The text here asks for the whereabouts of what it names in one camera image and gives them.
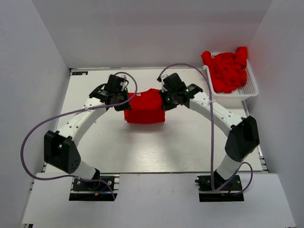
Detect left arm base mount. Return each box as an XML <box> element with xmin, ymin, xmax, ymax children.
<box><xmin>69</xmin><ymin>174</ymin><xmax>120</xmax><ymax>201</ymax></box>

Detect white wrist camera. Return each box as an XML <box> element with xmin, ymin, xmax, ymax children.
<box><xmin>120</xmin><ymin>75</ymin><xmax>129</xmax><ymax>91</ymax></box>
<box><xmin>160</xmin><ymin>75</ymin><xmax>168</xmax><ymax>92</ymax></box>

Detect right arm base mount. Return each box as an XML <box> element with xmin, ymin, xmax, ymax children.
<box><xmin>195</xmin><ymin>173</ymin><xmax>244</xmax><ymax>202</ymax></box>

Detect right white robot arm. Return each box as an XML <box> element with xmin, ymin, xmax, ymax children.
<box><xmin>157</xmin><ymin>73</ymin><xmax>260</xmax><ymax>190</ymax></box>

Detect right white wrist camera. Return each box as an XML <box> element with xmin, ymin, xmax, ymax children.
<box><xmin>160</xmin><ymin>75</ymin><xmax>168</xmax><ymax>92</ymax></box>

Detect white plastic basket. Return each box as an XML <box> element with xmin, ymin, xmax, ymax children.
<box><xmin>206</xmin><ymin>60</ymin><xmax>258</xmax><ymax>102</ymax></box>

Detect red shirt pile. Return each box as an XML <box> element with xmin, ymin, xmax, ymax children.
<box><xmin>201</xmin><ymin>47</ymin><xmax>248</xmax><ymax>93</ymax></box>

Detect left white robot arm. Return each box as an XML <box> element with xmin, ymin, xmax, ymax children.
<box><xmin>44</xmin><ymin>74</ymin><xmax>131</xmax><ymax>190</ymax></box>

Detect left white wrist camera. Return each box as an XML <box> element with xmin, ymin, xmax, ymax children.
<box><xmin>120</xmin><ymin>75</ymin><xmax>129</xmax><ymax>91</ymax></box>

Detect red t shirt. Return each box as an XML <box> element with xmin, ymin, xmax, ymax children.
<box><xmin>124</xmin><ymin>88</ymin><xmax>165</xmax><ymax>124</ymax></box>

